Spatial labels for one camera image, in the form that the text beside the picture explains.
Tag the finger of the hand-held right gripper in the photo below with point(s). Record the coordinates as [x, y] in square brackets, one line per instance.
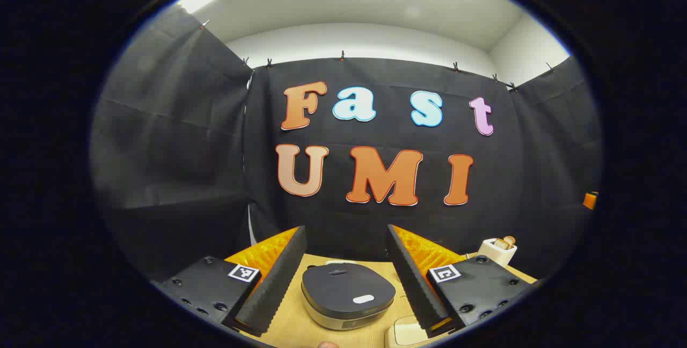
[591, 201]

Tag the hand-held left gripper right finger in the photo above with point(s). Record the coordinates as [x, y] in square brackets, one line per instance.
[413, 283]

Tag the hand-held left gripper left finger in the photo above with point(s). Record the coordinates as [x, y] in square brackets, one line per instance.
[279, 278]

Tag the grey rice cooker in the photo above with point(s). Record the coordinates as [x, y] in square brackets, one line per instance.
[346, 289]

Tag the small white seasoning dish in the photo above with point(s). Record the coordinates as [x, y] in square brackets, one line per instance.
[338, 262]

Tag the black backdrop cloth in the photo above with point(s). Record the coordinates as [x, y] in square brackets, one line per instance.
[375, 219]

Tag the white toaster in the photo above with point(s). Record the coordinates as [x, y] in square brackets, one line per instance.
[496, 254]

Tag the toasted bread slice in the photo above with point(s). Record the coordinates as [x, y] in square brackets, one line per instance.
[510, 240]
[501, 243]

